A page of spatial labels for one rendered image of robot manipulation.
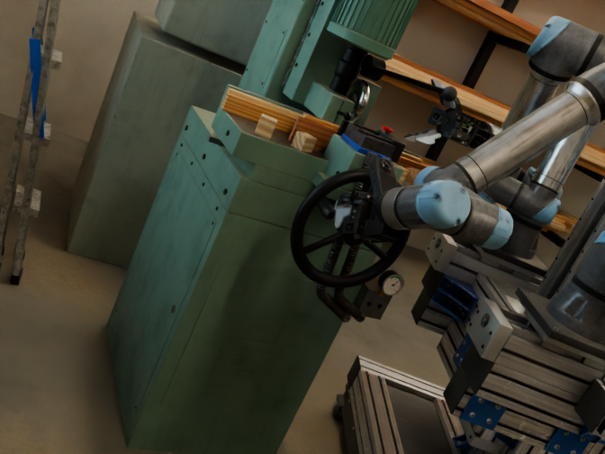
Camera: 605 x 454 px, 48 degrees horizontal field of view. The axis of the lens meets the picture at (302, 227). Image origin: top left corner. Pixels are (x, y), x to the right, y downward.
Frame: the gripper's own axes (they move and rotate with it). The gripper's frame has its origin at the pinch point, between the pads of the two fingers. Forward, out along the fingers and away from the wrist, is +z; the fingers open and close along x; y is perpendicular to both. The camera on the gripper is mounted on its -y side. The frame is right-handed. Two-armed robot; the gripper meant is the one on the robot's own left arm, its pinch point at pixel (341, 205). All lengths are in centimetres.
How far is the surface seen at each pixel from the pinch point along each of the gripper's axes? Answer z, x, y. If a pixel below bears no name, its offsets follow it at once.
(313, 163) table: 20.3, 1.5, -12.2
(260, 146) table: 20.0, -12.6, -11.6
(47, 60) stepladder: 90, -57, -34
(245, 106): 31.4, -14.5, -22.8
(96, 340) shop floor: 105, -18, 43
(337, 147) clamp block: 17.0, 4.8, -16.9
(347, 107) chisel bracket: 24.2, 8.8, -29.8
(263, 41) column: 55, -6, -51
